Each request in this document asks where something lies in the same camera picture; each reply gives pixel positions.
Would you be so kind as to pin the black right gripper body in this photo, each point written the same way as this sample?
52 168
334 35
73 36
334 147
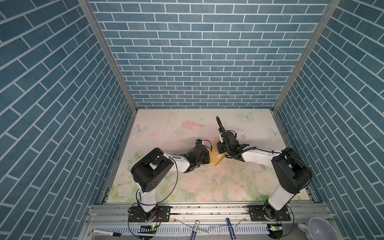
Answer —
221 147

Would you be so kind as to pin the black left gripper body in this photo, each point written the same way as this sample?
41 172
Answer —
204 160

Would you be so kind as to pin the brown paper envelope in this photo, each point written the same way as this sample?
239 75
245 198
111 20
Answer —
215 156

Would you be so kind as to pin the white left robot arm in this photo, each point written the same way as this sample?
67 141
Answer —
152 169

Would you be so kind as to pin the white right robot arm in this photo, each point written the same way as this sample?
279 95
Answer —
292 173

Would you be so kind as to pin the blue marker pen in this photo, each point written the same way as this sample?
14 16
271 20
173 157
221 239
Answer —
231 229

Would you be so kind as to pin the white-blue marker pen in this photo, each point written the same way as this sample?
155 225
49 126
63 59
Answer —
194 231

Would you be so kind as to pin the black marker pen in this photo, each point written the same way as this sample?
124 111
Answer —
107 233

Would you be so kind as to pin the white plastic cup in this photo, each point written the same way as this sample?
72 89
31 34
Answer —
318 229

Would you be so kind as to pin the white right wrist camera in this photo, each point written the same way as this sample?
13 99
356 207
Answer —
221 138

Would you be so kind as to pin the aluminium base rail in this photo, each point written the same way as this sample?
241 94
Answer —
177 221

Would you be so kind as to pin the aluminium right corner post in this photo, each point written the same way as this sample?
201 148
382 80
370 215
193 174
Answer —
318 30

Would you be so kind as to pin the aluminium corner post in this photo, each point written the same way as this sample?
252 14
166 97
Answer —
318 30
92 20

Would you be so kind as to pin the aluminium left corner post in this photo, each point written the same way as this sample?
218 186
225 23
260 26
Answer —
92 20

